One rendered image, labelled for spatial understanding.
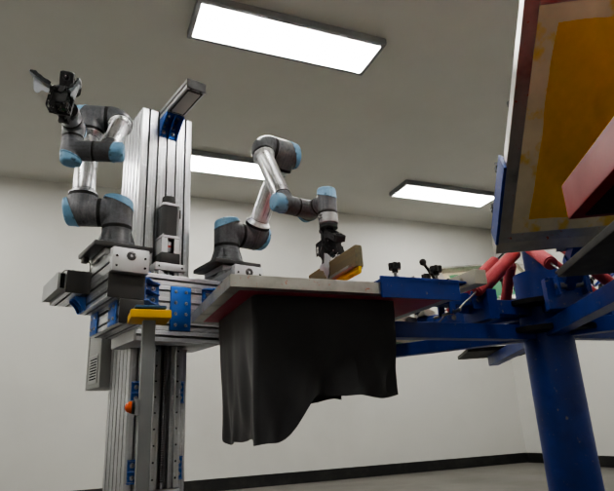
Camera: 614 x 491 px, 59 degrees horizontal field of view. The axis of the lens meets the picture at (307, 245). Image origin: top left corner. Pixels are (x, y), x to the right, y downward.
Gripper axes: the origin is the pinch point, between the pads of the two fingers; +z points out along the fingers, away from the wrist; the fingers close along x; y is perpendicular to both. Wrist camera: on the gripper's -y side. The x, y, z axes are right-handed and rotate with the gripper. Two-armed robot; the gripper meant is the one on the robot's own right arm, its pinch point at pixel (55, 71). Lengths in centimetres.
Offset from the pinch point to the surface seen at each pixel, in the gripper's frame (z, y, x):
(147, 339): -26, 77, -40
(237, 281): 8, 63, -66
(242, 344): -13, 77, -71
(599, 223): 17, 31, -176
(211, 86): -195, -138, -34
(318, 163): -312, -152, -138
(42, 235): -376, -60, 116
